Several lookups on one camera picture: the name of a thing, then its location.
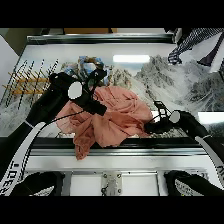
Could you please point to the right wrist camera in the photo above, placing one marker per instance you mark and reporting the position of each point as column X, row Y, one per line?
column 162, row 107

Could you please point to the silver frame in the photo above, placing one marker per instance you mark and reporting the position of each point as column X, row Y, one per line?
column 111, row 181

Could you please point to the white garment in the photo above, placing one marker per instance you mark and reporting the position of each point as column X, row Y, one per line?
column 208, row 46

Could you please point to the pink garment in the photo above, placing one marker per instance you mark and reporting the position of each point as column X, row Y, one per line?
column 116, row 116

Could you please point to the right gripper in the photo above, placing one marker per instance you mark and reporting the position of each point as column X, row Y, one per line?
column 159, row 127

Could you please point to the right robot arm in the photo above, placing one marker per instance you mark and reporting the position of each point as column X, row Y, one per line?
column 193, row 125

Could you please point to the blue checked shirt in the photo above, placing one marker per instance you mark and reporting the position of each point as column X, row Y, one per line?
column 87, row 69

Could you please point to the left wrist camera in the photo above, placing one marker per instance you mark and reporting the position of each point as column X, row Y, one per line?
column 97, row 75

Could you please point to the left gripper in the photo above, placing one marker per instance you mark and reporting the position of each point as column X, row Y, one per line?
column 95, row 106

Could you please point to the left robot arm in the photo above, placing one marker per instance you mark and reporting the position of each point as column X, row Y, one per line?
column 46, row 106

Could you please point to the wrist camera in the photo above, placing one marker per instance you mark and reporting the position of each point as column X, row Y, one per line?
column 162, row 107
column 97, row 75

